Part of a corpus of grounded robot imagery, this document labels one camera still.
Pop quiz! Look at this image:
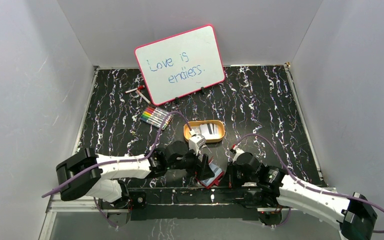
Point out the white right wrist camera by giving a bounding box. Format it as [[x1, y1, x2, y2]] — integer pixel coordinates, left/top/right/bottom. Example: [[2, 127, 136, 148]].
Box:
[[230, 146, 245, 163]]

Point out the red capped white marker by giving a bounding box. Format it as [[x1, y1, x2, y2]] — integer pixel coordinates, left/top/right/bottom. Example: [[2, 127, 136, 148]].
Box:
[[125, 85, 146, 94]]

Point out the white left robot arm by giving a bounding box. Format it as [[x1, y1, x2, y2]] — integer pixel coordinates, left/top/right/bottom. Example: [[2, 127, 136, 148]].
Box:
[[56, 141, 222, 208]]

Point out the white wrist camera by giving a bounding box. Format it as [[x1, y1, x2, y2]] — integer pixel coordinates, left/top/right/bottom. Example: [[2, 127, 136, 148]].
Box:
[[230, 146, 245, 163], [188, 129, 206, 156]]

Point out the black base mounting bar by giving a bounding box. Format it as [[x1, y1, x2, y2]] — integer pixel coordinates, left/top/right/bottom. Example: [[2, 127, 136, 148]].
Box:
[[97, 187, 294, 226]]

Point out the stack of silver cards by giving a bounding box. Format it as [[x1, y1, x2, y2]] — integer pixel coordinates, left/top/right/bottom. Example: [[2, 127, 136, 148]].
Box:
[[198, 123, 221, 139]]

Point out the white marker pen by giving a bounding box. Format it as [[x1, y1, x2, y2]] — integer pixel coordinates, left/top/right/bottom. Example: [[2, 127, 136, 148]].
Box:
[[136, 90, 151, 104]]

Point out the orange card tray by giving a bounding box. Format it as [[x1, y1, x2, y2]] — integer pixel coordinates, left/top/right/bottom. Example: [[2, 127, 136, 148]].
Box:
[[189, 120, 226, 143]]

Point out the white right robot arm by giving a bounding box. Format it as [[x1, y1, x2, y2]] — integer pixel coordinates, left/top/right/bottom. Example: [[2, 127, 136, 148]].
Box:
[[227, 149, 378, 240]]

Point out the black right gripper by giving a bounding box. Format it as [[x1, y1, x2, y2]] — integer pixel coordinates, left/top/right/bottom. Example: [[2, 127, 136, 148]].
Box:
[[219, 161, 258, 188]]

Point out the pack of coloured markers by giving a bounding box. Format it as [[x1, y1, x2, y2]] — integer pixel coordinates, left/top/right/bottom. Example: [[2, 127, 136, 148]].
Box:
[[140, 106, 173, 130]]

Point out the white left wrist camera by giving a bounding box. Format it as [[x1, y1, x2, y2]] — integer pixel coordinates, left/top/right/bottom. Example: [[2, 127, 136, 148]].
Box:
[[188, 129, 206, 156]]

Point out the red card holder wallet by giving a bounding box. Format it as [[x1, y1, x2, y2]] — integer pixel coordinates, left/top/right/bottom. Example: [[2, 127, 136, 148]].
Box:
[[195, 157, 224, 189]]

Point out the pink framed whiteboard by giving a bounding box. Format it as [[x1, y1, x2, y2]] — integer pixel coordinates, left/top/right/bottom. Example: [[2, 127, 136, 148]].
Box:
[[134, 24, 226, 106]]

